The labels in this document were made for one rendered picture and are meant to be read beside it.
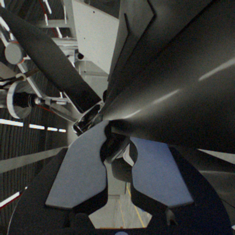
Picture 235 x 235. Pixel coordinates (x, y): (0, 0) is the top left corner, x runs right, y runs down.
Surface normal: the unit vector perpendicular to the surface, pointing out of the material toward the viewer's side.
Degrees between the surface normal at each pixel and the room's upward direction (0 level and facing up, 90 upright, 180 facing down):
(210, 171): 48
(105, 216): 90
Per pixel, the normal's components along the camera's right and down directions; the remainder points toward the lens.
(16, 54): 0.01, 0.52
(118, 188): 0.07, -0.13
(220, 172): -0.64, 0.00
